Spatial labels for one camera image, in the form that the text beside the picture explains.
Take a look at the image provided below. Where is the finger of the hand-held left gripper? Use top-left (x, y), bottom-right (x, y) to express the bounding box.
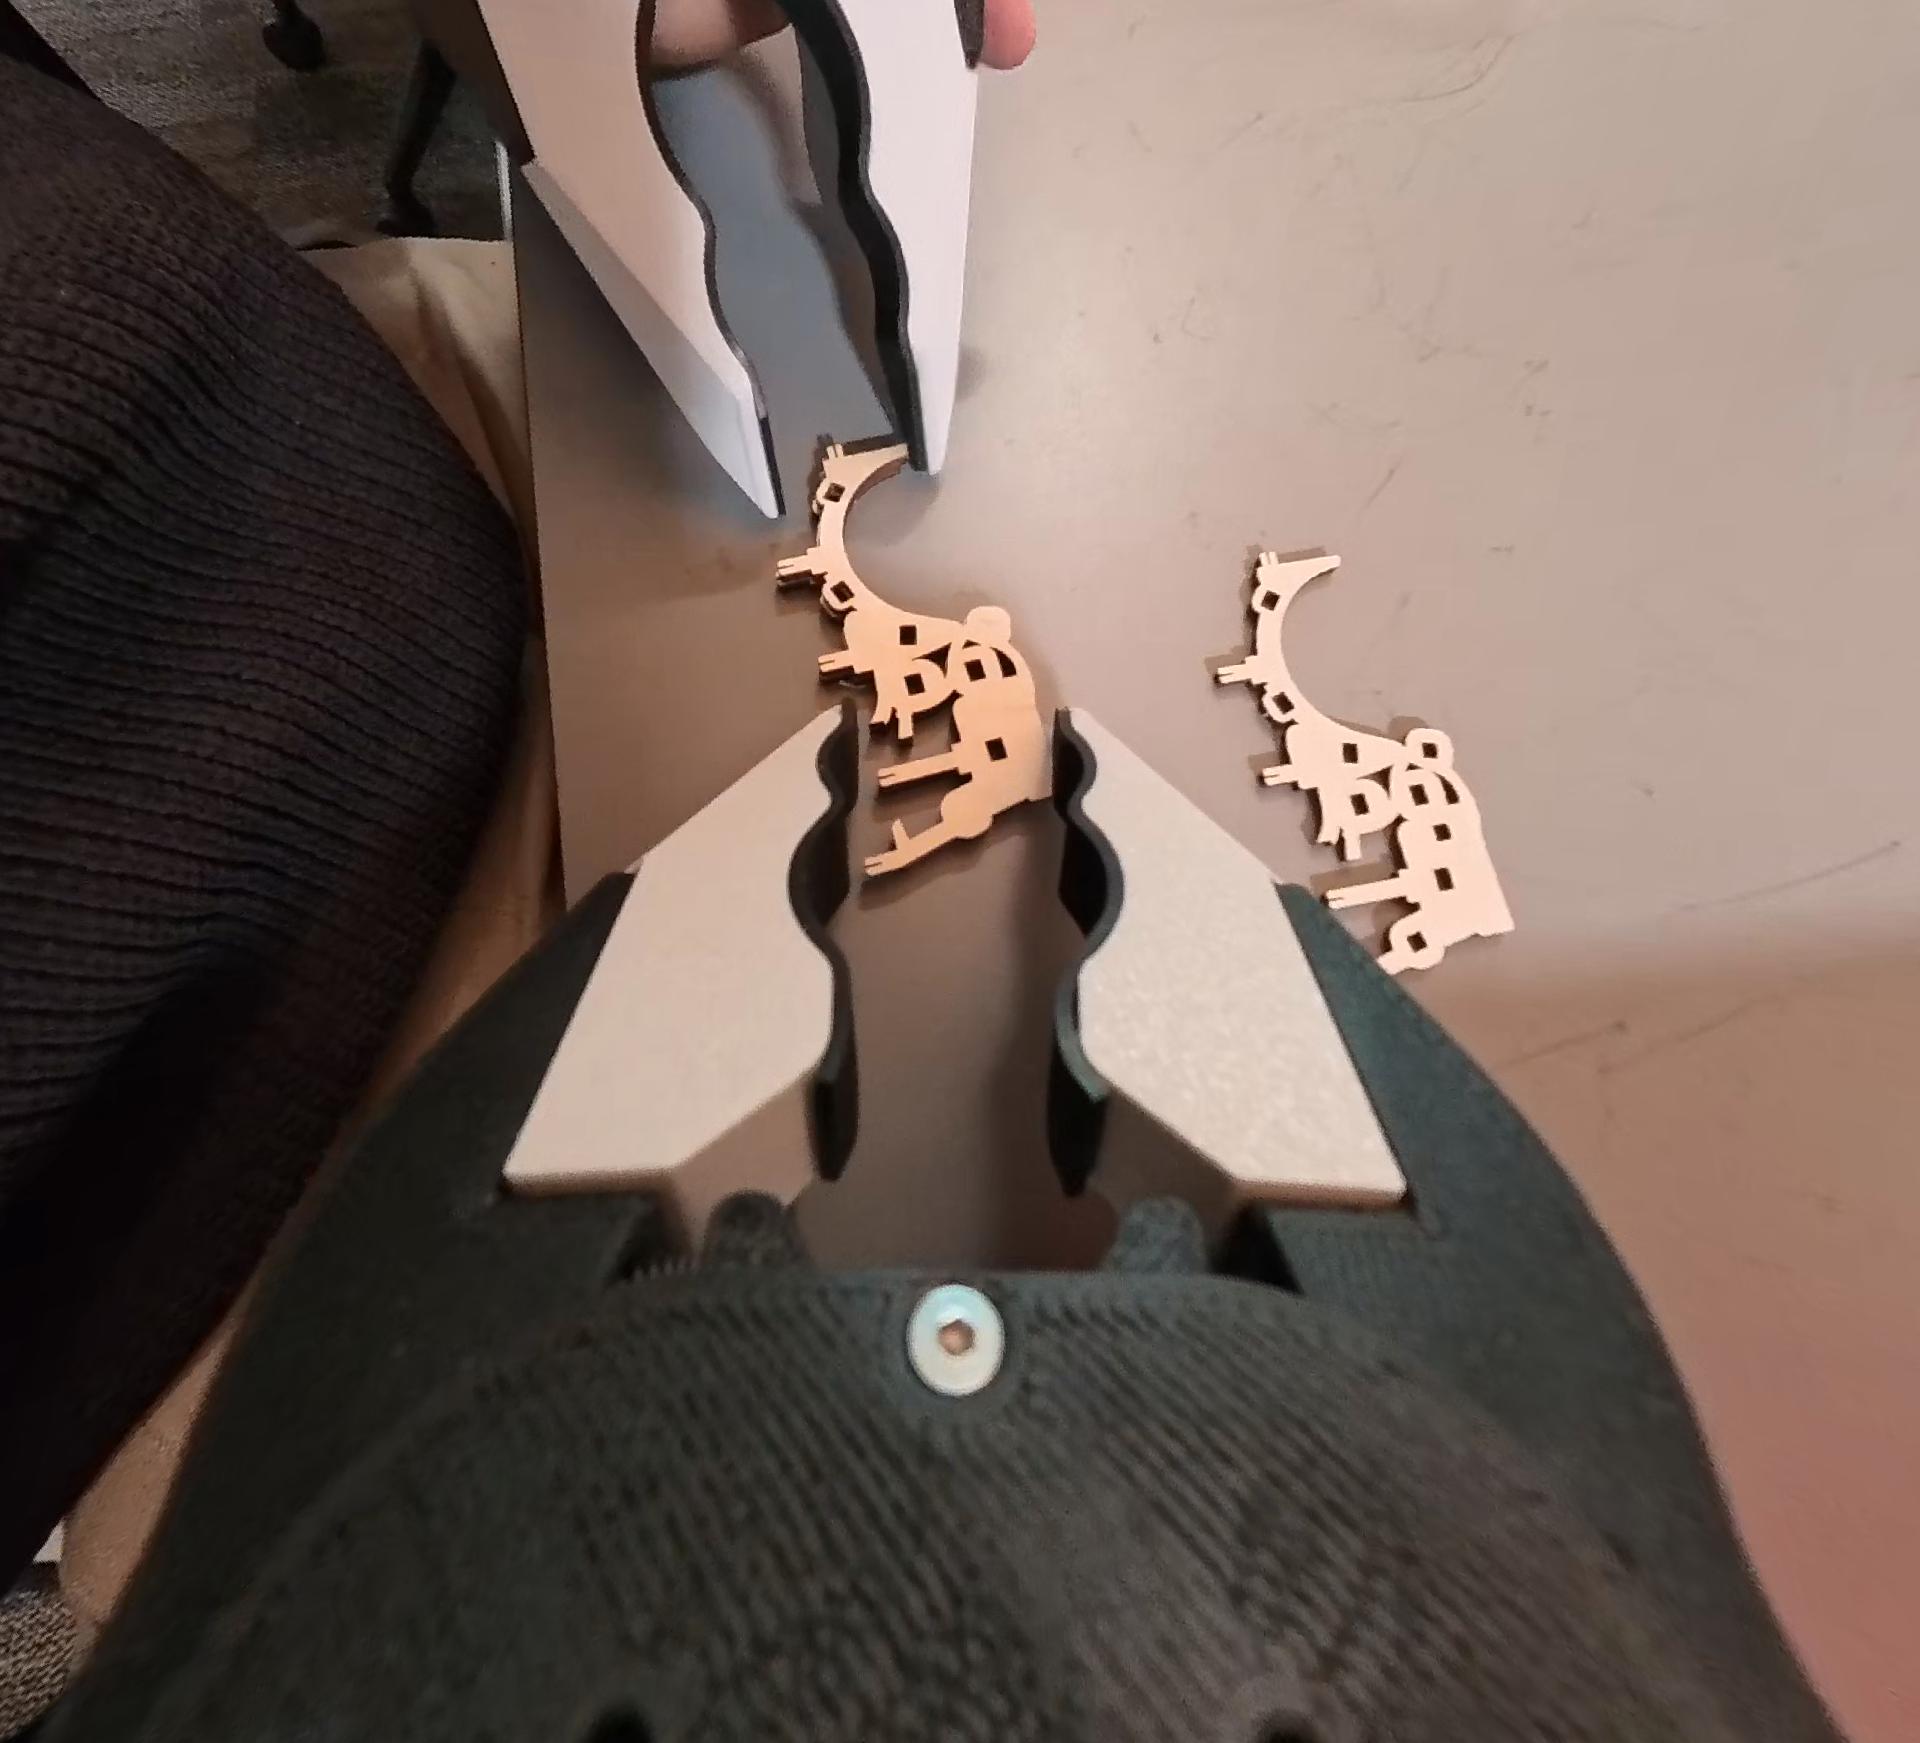
top-left (412, 0), bottom-right (789, 522)
top-left (750, 0), bottom-right (1000, 480)

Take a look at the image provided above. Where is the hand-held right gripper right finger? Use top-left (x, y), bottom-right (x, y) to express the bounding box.
top-left (1046, 704), bottom-right (1409, 1227)

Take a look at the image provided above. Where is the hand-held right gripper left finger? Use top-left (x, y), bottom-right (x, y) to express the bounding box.
top-left (503, 704), bottom-right (864, 1227)

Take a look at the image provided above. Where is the wooden giraffe puzzle piece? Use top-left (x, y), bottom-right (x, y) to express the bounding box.
top-left (776, 433), bottom-right (1046, 879)
top-left (1208, 548), bottom-right (1517, 977)

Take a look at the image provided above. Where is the grey desk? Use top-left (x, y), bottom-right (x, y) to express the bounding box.
top-left (510, 0), bottom-right (1920, 1743)

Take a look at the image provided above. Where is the office chair base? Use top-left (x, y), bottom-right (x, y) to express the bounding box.
top-left (225, 0), bottom-right (496, 237)

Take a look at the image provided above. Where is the person's black sweater torso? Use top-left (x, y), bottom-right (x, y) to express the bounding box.
top-left (0, 0), bottom-right (531, 1565)

